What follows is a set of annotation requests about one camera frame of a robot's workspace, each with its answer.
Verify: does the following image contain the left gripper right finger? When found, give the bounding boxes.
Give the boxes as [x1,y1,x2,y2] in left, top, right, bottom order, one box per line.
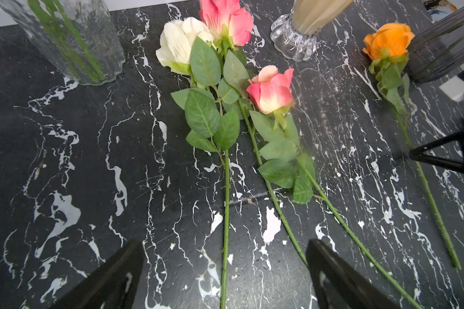
[305,239,398,308]

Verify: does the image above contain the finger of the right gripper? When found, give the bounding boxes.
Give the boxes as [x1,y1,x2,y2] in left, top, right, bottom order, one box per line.
[409,127,464,182]

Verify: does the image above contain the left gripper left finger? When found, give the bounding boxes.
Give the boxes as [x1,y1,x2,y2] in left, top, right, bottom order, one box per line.
[51,239,144,308]

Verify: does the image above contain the orange rose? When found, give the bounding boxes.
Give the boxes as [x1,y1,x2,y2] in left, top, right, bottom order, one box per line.
[362,22,461,270]

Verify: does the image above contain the pink rose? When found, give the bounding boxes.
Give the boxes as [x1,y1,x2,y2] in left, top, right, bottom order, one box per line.
[200,1,307,264]
[246,65,420,308]

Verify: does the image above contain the dark purple ribbed vase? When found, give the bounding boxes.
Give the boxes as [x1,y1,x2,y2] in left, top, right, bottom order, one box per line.
[405,7,464,83]

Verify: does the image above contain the yellow fluted glass vase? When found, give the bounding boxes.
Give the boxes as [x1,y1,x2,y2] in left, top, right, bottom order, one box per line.
[270,0,353,62]

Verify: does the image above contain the clear glass cylinder vase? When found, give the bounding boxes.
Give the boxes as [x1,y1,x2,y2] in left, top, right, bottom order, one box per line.
[0,0,126,86]

